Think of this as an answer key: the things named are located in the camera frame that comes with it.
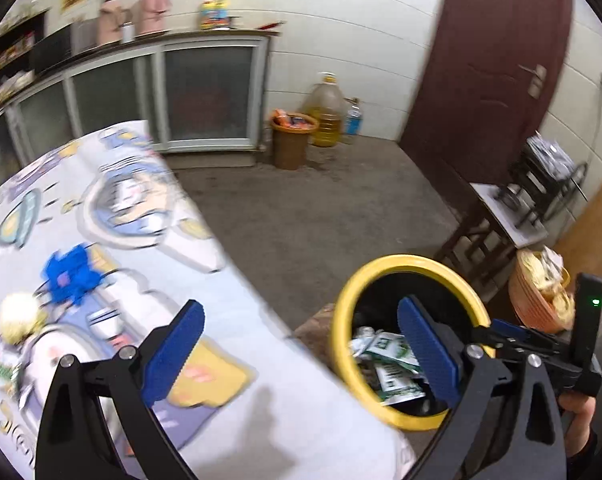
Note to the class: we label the small wooden table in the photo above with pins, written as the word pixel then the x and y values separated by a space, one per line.
pixel 501 220

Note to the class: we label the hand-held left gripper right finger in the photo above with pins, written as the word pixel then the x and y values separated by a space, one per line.
pixel 426 355

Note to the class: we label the light pink thermos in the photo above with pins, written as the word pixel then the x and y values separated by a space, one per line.
pixel 111 22

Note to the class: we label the cartoon printed blanket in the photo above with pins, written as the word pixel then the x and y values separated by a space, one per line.
pixel 281 410

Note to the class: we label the row of spice jars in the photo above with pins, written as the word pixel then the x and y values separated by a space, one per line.
pixel 8 55

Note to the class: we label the white cup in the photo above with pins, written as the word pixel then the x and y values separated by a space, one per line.
pixel 127 33

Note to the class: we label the pale yellow crumpled ball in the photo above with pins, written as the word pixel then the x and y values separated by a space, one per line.
pixel 18 317

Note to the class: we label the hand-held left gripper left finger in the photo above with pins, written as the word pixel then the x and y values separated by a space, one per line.
pixel 176 355

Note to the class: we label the black microwave oven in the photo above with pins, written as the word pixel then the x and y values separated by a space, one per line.
pixel 56 50

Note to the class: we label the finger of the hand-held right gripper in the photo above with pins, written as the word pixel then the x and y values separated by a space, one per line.
pixel 508 330

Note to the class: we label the dark wooden shelf rack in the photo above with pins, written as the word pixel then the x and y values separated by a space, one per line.
pixel 11 25

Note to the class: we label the small green white packet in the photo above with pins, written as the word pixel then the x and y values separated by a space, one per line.
pixel 1 367

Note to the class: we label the large cooking oil jug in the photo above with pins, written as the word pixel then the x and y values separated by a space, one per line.
pixel 326 115

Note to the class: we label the orange basket of food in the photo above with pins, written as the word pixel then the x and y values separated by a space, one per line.
pixel 531 305

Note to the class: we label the large green white snack packet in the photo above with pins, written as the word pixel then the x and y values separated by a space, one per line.
pixel 398 382

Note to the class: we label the clear water bottle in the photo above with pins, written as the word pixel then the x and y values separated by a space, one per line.
pixel 354 120

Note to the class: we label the brown trash bin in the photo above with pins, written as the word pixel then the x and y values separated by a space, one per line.
pixel 291 147

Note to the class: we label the person's right hand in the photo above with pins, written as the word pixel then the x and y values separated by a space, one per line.
pixel 578 422

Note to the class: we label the kitchen counter cabinet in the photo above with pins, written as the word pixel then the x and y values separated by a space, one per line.
pixel 206 95

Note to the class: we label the brown wooden door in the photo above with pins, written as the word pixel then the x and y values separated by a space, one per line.
pixel 481 60

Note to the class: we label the yellow rimmed black trash bin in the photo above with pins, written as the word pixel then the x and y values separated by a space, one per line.
pixel 346 310

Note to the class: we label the yellow detergent bottle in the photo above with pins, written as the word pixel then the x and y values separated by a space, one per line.
pixel 215 12

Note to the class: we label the brown wooden block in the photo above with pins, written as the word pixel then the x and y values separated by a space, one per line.
pixel 313 330

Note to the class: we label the blue crumpled wrapper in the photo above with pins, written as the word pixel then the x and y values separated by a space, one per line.
pixel 68 272

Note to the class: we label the bag of food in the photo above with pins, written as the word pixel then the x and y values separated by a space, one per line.
pixel 6 90

